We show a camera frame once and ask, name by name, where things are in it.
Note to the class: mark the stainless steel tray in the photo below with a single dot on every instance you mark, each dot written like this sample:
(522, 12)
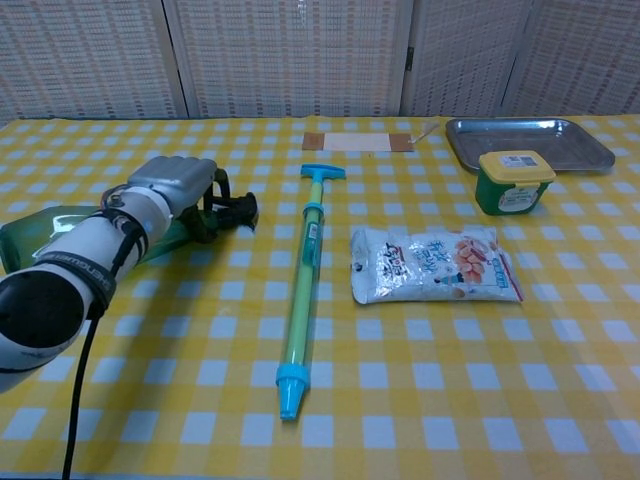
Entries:
(500, 134)

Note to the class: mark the green plastic spray bottle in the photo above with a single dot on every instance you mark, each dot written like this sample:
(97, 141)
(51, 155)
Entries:
(165, 245)

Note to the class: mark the beige card with brown tape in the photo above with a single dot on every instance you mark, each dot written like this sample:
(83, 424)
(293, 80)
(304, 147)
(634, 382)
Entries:
(355, 142)

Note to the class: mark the cotton swab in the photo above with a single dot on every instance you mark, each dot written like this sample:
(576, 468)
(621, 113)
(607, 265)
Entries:
(423, 135)

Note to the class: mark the green blue toy water pump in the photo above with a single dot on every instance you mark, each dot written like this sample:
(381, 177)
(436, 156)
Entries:
(300, 300)

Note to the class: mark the woven folding screen panel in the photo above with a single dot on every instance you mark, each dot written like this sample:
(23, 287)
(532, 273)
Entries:
(85, 55)
(585, 55)
(290, 55)
(465, 55)

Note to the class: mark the white snack bag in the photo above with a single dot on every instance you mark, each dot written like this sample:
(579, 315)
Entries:
(430, 265)

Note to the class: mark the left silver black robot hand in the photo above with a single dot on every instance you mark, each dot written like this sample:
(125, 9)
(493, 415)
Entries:
(175, 177)

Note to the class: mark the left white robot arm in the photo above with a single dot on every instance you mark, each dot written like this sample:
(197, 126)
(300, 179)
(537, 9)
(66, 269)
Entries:
(75, 250)

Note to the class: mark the green tub with yellow lid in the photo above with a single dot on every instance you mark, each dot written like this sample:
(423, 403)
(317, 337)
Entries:
(510, 197)

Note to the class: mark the yellow white checkered tablecloth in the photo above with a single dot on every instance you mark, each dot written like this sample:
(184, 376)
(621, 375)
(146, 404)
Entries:
(400, 375)

